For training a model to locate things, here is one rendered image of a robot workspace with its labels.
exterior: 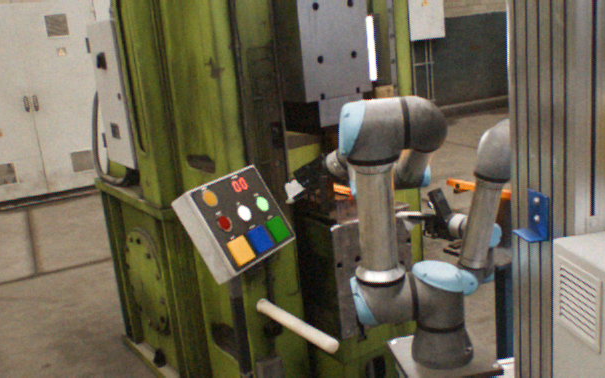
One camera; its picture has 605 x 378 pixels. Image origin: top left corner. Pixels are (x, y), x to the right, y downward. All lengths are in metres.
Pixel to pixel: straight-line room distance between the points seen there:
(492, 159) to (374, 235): 0.45
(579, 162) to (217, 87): 1.38
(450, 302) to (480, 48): 8.98
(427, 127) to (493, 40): 9.17
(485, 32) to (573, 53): 9.28
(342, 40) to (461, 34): 7.86
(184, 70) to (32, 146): 4.99
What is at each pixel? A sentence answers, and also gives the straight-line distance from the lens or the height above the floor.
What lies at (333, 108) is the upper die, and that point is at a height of 1.33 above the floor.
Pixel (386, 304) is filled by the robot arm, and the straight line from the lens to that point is 1.55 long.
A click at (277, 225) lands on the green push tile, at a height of 1.02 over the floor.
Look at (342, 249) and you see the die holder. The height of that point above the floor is 0.82.
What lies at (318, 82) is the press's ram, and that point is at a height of 1.43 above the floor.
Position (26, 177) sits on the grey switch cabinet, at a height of 0.31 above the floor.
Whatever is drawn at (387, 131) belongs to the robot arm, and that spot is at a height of 1.40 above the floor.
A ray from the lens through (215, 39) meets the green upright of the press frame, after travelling 2.27.
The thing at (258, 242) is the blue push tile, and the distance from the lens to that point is 2.00.
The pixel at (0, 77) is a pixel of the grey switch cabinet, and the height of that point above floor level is 1.38.
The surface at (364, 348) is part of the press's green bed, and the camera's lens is 2.62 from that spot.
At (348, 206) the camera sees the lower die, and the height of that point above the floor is 0.95.
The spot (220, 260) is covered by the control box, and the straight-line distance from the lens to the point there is 1.91.
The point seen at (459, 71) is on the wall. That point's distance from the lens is 10.20.
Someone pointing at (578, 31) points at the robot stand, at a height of 1.58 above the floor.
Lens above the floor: 1.65
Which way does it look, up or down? 15 degrees down
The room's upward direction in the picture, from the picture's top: 6 degrees counter-clockwise
